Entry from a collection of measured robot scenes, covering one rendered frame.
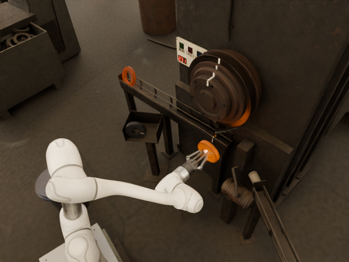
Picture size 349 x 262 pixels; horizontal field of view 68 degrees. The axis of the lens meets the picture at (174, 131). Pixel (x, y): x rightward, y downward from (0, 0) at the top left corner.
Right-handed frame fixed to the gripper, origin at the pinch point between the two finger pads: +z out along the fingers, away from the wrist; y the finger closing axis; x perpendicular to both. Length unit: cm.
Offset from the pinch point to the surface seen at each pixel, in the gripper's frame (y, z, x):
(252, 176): 26.3, 11.8, -16.0
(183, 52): -52, 33, 29
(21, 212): -113, -121, -78
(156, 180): -51, -15, -83
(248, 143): 13.0, 23.6, -5.6
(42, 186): -87, -90, -37
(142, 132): -55, -12, -18
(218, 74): -8.3, 17.5, 42.7
